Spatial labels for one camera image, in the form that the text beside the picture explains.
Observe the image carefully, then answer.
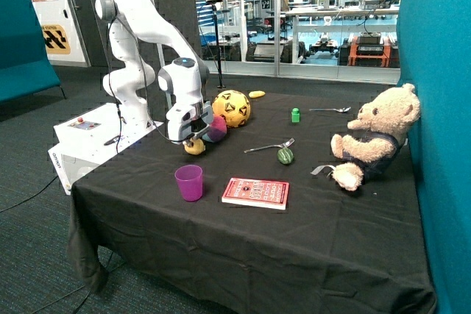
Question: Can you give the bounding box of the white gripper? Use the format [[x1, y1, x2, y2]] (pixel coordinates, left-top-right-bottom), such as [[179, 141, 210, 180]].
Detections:
[[166, 101, 213, 148]]

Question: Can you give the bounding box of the multicolour soft ball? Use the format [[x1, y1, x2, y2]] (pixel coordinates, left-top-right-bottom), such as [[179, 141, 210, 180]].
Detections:
[[202, 115, 227, 143]]

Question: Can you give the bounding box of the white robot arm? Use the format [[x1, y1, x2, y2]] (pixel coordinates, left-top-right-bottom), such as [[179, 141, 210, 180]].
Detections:
[[95, 0, 213, 146]]

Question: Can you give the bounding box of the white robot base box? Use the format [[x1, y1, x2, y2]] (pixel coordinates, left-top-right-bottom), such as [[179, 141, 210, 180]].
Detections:
[[49, 103, 162, 195]]

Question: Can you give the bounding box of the purple plastic cup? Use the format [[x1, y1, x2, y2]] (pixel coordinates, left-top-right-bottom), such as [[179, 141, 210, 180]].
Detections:
[[174, 165, 203, 202]]

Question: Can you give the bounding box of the yellow black soccer ball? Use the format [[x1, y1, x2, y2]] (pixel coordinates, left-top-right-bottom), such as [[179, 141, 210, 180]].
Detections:
[[212, 90, 251, 128]]

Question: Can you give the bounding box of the black tablecloth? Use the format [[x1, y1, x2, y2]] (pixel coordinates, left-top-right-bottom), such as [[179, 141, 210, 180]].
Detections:
[[68, 93, 437, 313]]

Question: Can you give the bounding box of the green toy pepper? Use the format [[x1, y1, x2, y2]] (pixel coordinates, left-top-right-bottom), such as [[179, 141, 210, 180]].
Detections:
[[277, 147, 294, 165]]

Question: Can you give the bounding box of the red book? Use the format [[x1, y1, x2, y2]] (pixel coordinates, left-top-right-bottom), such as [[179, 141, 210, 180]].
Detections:
[[221, 178, 290, 210]]

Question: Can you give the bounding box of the silver fork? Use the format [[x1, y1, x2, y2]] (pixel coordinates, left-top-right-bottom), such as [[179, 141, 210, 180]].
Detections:
[[244, 138, 295, 153]]

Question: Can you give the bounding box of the green toy block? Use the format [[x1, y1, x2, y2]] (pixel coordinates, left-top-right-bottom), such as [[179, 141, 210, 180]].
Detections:
[[291, 107, 300, 124]]

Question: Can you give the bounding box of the silver spoon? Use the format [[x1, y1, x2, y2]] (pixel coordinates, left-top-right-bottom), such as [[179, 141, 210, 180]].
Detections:
[[309, 107, 351, 113]]

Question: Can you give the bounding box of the yellow black sign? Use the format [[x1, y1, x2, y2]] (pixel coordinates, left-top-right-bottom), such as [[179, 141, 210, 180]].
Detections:
[[41, 24, 71, 55]]

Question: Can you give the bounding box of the teal sofa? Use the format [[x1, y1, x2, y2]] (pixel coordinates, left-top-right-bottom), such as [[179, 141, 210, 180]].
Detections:
[[1, 0, 61, 102]]

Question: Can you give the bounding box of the beige teddy bear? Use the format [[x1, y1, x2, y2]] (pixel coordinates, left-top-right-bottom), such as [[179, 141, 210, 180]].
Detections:
[[330, 83, 420, 191]]

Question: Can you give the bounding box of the orange black cart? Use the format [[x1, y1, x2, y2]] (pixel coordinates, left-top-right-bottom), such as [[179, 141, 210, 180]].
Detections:
[[338, 32, 400, 68]]

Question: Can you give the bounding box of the white lab table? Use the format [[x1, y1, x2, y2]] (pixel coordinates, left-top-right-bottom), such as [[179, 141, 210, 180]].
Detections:
[[286, 4, 400, 65]]

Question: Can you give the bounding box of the teal partition panel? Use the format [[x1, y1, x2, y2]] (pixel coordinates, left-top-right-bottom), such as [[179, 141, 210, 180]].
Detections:
[[397, 0, 470, 313]]

